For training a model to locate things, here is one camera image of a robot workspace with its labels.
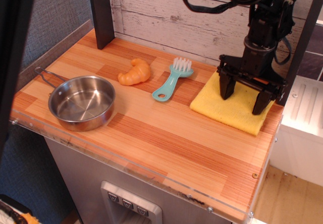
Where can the clear acrylic edge guard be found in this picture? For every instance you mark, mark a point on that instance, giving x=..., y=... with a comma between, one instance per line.
x=209, y=164

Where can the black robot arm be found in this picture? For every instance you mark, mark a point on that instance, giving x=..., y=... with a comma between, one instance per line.
x=270, y=21

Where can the yellow cloth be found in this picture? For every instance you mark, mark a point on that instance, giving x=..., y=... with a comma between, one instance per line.
x=236, y=111

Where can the dark left shelf post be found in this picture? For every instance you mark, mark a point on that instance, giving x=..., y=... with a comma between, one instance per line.
x=103, y=22

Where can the grey toy kitchen cabinet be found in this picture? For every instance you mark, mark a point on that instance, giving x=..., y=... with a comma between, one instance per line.
x=83, y=176

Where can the teal dish brush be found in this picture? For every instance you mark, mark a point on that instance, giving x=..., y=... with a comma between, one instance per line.
x=181, y=68

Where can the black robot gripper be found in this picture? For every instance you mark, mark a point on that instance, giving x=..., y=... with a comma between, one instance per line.
x=253, y=69

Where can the dark shelf post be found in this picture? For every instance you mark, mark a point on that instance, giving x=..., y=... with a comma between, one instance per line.
x=305, y=36
x=103, y=22

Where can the orange plastic croissant toy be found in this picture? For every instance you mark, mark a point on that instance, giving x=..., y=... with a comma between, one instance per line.
x=140, y=72

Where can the stainless steel pan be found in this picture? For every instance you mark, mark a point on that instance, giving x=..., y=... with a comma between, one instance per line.
x=82, y=103

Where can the dark right shelf post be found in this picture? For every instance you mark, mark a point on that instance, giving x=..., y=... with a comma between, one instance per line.
x=305, y=36

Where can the orange object bottom left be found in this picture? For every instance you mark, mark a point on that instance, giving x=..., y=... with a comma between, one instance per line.
x=26, y=218

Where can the silver dispenser button panel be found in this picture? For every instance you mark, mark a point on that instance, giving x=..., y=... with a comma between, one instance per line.
x=123, y=206

